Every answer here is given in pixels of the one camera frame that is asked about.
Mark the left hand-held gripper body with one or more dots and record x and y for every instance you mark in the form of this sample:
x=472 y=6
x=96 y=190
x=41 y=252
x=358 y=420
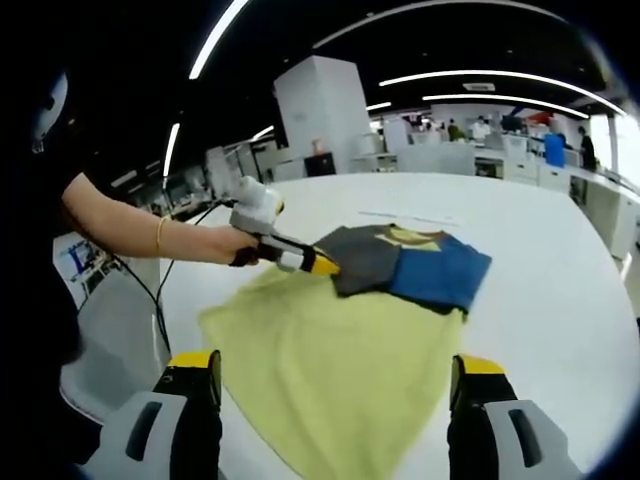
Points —
x=257 y=210

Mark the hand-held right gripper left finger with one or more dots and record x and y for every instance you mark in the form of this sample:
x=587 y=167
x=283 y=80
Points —
x=150 y=440

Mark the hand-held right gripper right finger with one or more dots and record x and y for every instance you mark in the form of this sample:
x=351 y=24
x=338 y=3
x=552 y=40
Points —
x=500 y=440

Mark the yellow-green cloth template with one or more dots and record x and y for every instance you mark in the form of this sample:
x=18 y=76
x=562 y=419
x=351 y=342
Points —
x=325 y=375

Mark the blue and grey garment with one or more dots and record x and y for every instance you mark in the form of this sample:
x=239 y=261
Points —
x=435 y=275

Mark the person's left hand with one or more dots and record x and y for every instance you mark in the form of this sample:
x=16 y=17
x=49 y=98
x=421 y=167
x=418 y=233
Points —
x=237 y=245

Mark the black cabinet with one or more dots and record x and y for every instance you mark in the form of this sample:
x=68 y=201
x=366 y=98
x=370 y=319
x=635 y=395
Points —
x=320 y=165

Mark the white chair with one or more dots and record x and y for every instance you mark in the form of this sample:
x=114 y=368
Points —
x=115 y=345

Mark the ceiling light strip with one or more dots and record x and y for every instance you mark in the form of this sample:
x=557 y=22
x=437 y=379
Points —
x=500 y=98
x=171 y=150
x=215 y=40
x=500 y=75

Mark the white square pillar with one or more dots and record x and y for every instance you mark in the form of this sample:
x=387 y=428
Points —
x=325 y=110

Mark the white chest device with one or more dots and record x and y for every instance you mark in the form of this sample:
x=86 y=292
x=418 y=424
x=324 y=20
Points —
x=52 y=107

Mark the white lab counter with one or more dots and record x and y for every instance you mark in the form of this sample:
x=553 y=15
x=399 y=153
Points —
x=605 y=205

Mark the blue barrel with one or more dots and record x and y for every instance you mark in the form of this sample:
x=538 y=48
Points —
x=554 y=149

